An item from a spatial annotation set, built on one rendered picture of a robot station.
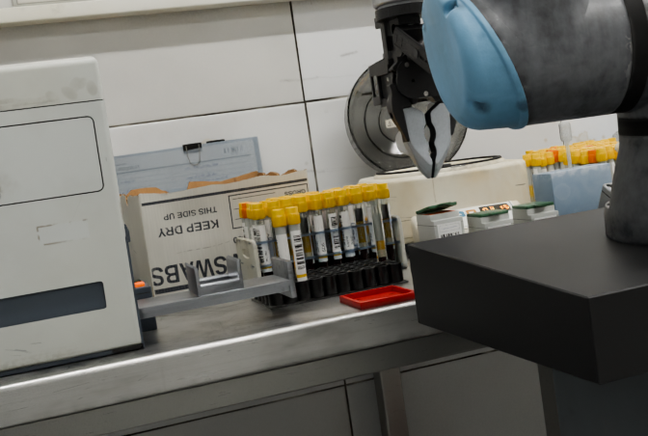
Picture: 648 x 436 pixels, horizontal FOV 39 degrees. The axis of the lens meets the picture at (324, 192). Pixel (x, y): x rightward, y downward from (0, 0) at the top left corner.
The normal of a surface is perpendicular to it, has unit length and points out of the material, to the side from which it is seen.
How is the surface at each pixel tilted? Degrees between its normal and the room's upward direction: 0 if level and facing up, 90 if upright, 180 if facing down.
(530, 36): 89
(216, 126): 90
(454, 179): 90
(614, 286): 4
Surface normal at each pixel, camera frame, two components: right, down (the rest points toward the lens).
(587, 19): 0.10, -0.19
